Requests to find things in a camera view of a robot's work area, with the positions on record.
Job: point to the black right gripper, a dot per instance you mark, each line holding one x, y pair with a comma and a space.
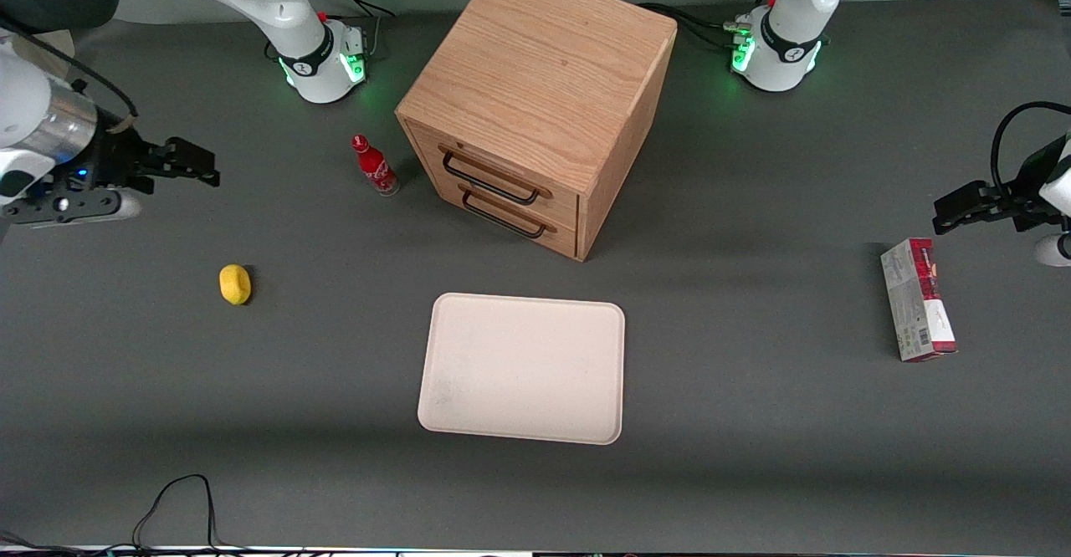
111, 163

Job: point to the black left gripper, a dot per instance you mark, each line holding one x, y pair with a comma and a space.
1026, 197

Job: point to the red coke bottle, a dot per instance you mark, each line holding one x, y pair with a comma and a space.
378, 169

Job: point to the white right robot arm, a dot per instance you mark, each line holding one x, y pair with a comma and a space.
268, 5

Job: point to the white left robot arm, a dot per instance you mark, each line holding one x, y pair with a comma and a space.
795, 5

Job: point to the beige rectangular tray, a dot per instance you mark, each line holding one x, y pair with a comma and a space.
523, 369

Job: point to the grey and red carton box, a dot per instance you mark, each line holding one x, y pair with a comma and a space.
916, 302

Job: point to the yellow lemon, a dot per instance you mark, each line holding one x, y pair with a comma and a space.
235, 284

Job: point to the wooden drawer cabinet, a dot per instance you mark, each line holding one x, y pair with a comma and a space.
535, 80

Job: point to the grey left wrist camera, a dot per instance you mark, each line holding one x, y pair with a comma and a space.
1053, 250

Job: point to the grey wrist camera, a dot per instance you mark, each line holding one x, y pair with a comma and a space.
75, 206
1053, 250

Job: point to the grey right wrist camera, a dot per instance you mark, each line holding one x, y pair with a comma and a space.
75, 206

